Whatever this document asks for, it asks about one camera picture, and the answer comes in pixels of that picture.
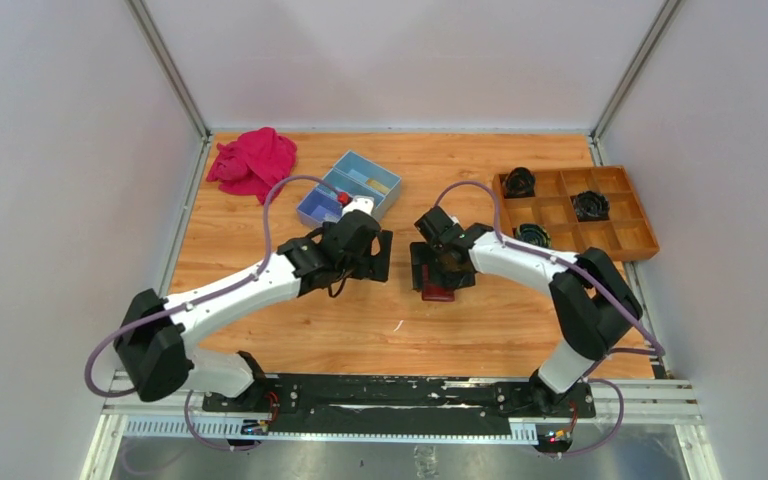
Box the red leather card holder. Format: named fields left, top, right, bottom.
left=420, top=263, right=455, bottom=302

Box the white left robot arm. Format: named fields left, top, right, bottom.
left=113, top=211, right=393, bottom=402

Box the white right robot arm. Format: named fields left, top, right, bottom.
left=415, top=206, right=642, bottom=395

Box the gold card in box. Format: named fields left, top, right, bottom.
left=366, top=178, right=390, bottom=195

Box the blue compartment organizer box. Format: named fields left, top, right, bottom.
left=296, top=150, right=402, bottom=229

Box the crumpled pink cloth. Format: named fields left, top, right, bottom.
left=206, top=127, right=297, bottom=205

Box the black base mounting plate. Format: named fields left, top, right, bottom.
left=202, top=374, right=596, bottom=436

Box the wooden compartment tray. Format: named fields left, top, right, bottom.
left=492, top=166, right=660, bottom=262

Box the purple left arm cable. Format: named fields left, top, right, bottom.
left=85, top=174, right=352, bottom=399

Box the aluminium frame rail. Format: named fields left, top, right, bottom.
left=103, top=373, right=703, bottom=450

